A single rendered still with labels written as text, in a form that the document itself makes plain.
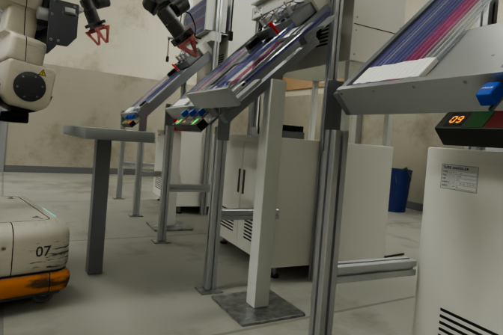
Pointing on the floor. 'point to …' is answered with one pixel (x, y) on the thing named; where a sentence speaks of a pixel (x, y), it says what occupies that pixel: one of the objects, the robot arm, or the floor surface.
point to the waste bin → (399, 189)
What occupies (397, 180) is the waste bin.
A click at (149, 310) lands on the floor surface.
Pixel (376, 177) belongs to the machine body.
